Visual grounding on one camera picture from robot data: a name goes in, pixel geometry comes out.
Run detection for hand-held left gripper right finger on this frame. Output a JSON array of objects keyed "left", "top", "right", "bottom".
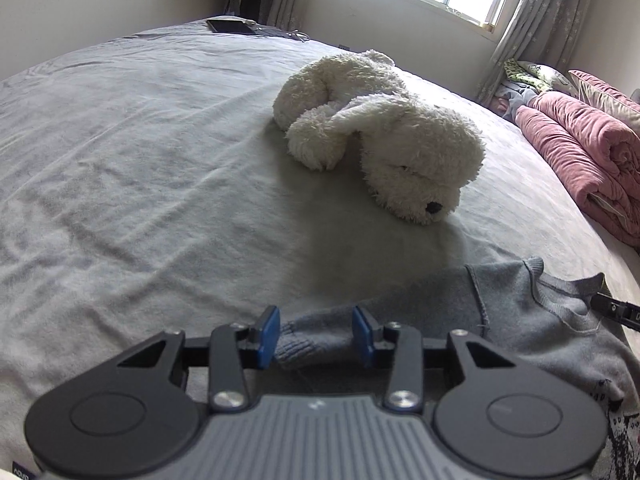
[{"left": 351, "top": 305, "right": 518, "bottom": 413}]

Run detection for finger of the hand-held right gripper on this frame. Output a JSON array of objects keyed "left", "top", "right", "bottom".
[{"left": 590, "top": 292, "right": 640, "bottom": 332}]

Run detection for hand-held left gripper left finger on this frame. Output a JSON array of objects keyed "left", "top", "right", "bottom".
[{"left": 116, "top": 305, "right": 282, "bottom": 413}]

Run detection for grey knitted sweater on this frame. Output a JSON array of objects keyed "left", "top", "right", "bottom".
[{"left": 272, "top": 256, "right": 640, "bottom": 480}]

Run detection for pink folded quilt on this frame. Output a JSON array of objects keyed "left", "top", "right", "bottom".
[{"left": 515, "top": 91, "right": 640, "bottom": 248}]

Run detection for white plush dog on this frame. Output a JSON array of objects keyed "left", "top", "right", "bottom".
[{"left": 272, "top": 50, "right": 486, "bottom": 226}]

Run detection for pink beige pillow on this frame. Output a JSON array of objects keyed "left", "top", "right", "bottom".
[{"left": 569, "top": 70, "right": 640, "bottom": 136}]

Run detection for light grey floral pillow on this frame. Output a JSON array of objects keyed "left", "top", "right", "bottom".
[{"left": 517, "top": 61, "right": 576, "bottom": 96}]

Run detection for green patterned cloth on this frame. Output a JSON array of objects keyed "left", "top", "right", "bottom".
[{"left": 502, "top": 59, "right": 543, "bottom": 93}]

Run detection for black tablet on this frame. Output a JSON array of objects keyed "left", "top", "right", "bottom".
[{"left": 206, "top": 17, "right": 258, "bottom": 37}]

